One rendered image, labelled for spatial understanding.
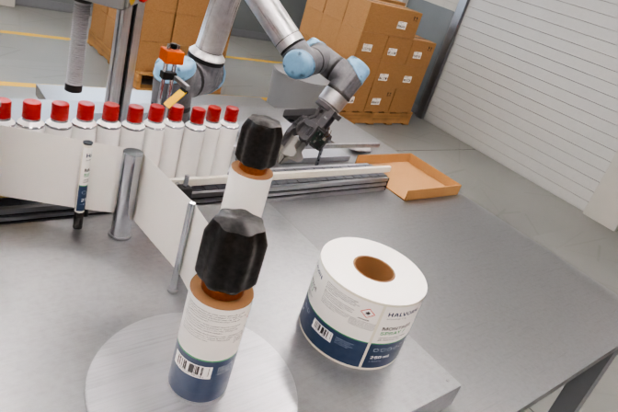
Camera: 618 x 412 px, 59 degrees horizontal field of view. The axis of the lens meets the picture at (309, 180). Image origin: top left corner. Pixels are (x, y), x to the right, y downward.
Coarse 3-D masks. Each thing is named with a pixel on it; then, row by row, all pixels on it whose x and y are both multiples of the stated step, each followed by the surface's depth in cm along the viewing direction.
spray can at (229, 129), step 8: (232, 112) 135; (224, 120) 136; (232, 120) 136; (224, 128) 136; (232, 128) 136; (224, 136) 136; (232, 136) 137; (224, 144) 137; (232, 144) 139; (216, 152) 139; (224, 152) 138; (232, 152) 140; (216, 160) 139; (224, 160) 140; (216, 168) 140; (224, 168) 141
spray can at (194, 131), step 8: (192, 112) 128; (200, 112) 127; (192, 120) 128; (200, 120) 128; (184, 128) 129; (192, 128) 128; (200, 128) 129; (184, 136) 130; (192, 136) 129; (200, 136) 130; (184, 144) 130; (192, 144) 130; (200, 144) 131; (184, 152) 131; (192, 152) 130; (200, 152) 133; (184, 160) 131; (192, 160) 132; (184, 168) 132; (192, 168) 133; (176, 176) 134; (184, 176) 133; (192, 176) 134
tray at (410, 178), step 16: (368, 160) 199; (384, 160) 206; (400, 160) 212; (416, 160) 212; (400, 176) 198; (416, 176) 203; (432, 176) 206; (400, 192) 184; (416, 192) 181; (432, 192) 188; (448, 192) 194
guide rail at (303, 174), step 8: (336, 168) 165; (344, 168) 167; (352, 168) 169; (360, 168) 171; (368, 168) 173; (376, 168) 176; (384, 168) 178; (208, 176) 137; (216, 176) 138; (224, 176) 139; (280, 176) 151; (288, 176) 153; (296, 176) 155; (304, 176) 157; (312, 176) 159; (320, 176) 161; (328, 176) 163; (192, 184) 134; (200, 184) 135; (208, 184) 137
